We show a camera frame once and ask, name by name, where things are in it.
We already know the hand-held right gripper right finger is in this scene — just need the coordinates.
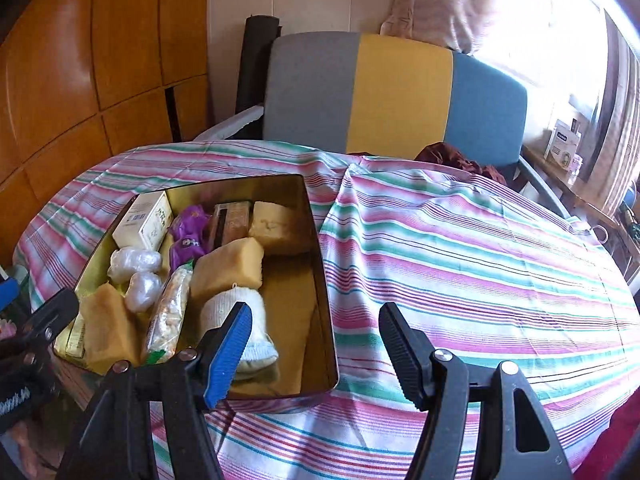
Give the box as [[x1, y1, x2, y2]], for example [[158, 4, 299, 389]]
[[378, 302, 573, 480]]

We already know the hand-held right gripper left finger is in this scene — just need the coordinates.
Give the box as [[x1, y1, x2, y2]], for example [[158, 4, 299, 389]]
[[57, 301, 253, 480]]

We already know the yellow green packet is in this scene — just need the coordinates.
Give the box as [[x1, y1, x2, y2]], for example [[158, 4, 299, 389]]
[[52, 317, 88, 358]]

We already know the pale sock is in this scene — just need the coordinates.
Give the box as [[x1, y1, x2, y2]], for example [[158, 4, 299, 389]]
[[200, 287, 279, 373]]

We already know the yellow sponge block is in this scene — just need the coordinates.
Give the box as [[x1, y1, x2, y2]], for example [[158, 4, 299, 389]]
[[190, 237, 265, 306], [80, 282, 142, 373], [248, 201, 311, 256]]

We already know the corn cob packet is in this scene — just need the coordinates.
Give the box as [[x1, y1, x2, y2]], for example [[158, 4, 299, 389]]
[[145, 262, 193, 366]]

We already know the gold rectangular tin box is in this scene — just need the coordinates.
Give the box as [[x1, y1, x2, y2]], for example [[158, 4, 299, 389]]
[[52, 174, 338, 401]]

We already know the white ball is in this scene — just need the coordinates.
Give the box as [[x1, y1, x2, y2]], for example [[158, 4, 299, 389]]
[[124, 271, 163, 313], [107, 246, 163, 281]]

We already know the purple snack packet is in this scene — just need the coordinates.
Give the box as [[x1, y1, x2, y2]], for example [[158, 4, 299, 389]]
[[167, 237, 206, 273], [170, 205, 213, 241]]

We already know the white carton box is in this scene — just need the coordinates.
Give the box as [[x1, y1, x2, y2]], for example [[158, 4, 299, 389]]
[[111, 191, 175, 251]]

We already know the green-edged snack packet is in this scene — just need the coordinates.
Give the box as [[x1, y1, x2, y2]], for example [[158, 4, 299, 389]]
[[212, 201, 253, 248]]

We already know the striped pink green tablecloth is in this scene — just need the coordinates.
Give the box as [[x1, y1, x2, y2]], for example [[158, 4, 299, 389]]
[[12, 140, 640, 480]]

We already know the dark red cloth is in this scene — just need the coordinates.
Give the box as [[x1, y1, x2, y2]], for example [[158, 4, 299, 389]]
[[415, 142, 508, 183]]

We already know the wooden desk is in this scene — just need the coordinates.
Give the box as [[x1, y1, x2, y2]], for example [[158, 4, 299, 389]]
[[520, 145, 626, 231]]

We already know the person's red clothing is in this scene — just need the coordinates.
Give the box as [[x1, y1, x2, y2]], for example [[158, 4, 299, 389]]
[[575, 420, 640, 480]]

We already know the wooden wardrobe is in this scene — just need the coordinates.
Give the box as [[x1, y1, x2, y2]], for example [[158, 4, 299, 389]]
[[0, 0, 211, 251]]

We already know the grey yellow blue chair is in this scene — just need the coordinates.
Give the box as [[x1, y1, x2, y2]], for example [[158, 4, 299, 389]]
[[262, 31, 571, 216]]

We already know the white printed box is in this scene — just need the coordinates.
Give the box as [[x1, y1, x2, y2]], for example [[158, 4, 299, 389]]
[[545, 129, 583, 168]]

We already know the pink patterned curtain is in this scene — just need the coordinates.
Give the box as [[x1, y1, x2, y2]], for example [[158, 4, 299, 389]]
[[592, 10, 640, 216], [380, 0, 501, 53]]

